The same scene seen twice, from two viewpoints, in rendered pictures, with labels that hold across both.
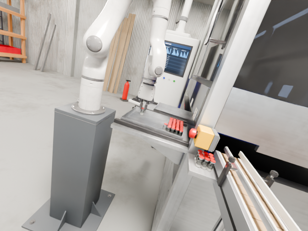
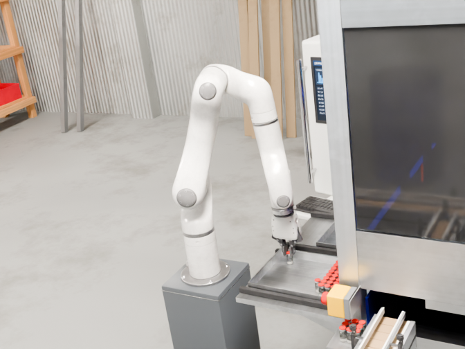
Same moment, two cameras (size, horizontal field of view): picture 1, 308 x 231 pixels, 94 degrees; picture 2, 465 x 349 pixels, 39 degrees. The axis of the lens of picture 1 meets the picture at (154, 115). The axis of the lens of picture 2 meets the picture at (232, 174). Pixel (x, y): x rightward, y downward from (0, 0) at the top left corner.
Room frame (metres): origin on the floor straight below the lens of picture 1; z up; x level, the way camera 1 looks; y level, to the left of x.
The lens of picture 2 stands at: (-1.08, -0.73, 2.10)
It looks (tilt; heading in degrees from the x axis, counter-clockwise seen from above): 21 degrees down; 27
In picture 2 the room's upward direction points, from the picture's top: 8 degrees counter-clockwise
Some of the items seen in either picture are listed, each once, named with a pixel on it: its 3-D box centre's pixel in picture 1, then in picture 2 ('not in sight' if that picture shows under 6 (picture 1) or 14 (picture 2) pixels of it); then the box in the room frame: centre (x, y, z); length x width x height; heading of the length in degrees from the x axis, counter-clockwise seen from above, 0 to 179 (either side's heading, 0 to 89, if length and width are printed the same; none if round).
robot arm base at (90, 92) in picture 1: (90, 94); (202, 252); (0.81, 0.39, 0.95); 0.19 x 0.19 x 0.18
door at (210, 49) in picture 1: (212, 41); not in sight; (1.32, -0.29, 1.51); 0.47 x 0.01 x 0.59; 174
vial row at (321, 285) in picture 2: (169, 125); (330, 278); (0.80, -0.11, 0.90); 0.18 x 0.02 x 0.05; 174
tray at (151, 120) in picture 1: (155, 121); (307, 275); (0.81, -0.02, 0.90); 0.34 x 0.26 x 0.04; 84
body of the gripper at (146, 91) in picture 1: (146, 90); (285, 224); (0.91, 0.09, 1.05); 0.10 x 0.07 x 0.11; 84
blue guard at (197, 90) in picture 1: (191, 88); not in sight; (1.62, -0.31, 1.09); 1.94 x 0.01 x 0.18; 174
